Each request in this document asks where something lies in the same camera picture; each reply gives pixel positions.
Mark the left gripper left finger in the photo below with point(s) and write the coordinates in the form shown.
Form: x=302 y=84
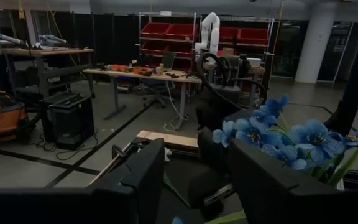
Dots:
x=135 y=186

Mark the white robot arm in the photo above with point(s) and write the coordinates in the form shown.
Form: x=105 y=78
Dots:
x=210 y=31

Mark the black metal frame strut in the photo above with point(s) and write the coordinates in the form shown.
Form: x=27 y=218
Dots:
x=356 y=77

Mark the light wood desk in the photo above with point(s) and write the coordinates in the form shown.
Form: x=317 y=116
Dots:
x=141 y=74

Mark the orange shop vacuum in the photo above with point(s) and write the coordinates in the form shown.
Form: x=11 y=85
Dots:
x=2 y=115

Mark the blue artificial flower bunch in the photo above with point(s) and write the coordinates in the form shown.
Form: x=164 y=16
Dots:
x=306 y=140

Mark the white artificial flower bunch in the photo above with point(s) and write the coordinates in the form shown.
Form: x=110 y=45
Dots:
x=168 y=154

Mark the black computer tower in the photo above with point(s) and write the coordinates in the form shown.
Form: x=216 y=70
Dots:
x=70 y=121

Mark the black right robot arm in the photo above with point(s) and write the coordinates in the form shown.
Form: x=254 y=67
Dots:
x=213 y=115

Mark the red bin metal shelf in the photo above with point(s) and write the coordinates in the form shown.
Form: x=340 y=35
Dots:
x=182 y=31

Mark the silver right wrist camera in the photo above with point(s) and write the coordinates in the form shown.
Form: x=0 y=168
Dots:
x=217 y=194

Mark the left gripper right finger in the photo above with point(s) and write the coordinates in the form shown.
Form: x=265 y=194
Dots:
x=275 y=196

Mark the white round pillar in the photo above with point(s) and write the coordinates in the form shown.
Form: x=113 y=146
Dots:
x=317 y=43

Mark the wooden top workbench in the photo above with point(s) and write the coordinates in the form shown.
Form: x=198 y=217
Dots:
x=42 y=51

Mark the grey office chair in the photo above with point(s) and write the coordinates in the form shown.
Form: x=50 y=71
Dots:
x=160 y=84

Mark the light wooden table edge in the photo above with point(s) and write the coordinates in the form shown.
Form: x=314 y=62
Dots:
x=169 y=139

